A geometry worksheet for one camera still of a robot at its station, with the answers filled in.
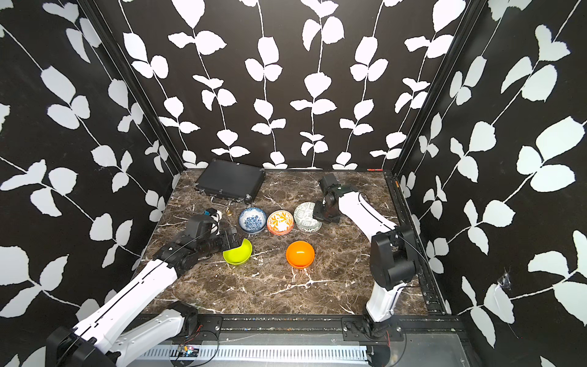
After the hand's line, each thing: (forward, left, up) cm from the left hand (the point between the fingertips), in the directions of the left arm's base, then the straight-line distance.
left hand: (237, 232), depth 81 cm
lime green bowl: (-4, +1, -11) cm, 11 cm away
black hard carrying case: (+38, +9, -14) cm, 41 cm away
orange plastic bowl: (-4, -23, -13) cm, 26 cm away
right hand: (+9, -29, -3) cm, 31 cm away
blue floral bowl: (+13, -2, -12) cm, 18 cm away
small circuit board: (-33, +14, -14) cm, 39 cm away
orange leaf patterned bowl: (+11, -15, -12) cm, 22 cm away
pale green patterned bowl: (+9, -25, -6) cm, 27 cm away
